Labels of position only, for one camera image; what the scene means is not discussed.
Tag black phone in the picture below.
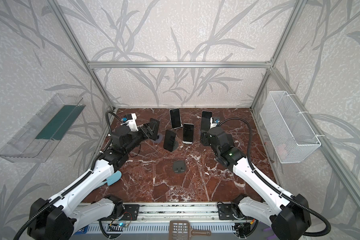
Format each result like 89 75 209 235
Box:
163 130 176 152
149 118 160 141

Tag purple-edged phone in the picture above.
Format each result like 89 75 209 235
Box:
201 111 213 132

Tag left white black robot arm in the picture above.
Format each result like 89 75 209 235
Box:
14 119 160 240

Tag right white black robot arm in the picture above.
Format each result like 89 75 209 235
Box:
201 127 332 240

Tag grey round stand far left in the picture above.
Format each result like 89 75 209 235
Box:
154 134 164 144

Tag teal-edged phone on white stand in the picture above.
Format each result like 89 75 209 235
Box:
183 124 194 144

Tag white-edged phone at back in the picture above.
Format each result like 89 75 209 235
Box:
170 109 183 129

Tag dark grey front stand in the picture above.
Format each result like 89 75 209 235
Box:
173 161 187 174

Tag light blue plastic trowel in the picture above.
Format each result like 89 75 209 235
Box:
105 171 122 186

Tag brown plastic scoop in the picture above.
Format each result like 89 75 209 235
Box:
169 220 212 240

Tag blue black tool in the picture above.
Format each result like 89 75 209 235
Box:
74 226 89 235

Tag purple pink toy rake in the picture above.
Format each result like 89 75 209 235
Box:
263 227 275 240

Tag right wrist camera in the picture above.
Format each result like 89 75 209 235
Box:
210 117 220 129

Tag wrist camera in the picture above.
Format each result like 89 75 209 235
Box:
210 117 220 129
122 113 138 132

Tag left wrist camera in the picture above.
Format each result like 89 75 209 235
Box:
122 113 138 132

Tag white wire mesh basket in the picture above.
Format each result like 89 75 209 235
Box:
260 91 321 164

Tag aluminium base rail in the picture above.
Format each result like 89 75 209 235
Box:
71 199 258 235

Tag clear plastic wall bin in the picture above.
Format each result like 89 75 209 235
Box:
0 94 86 163

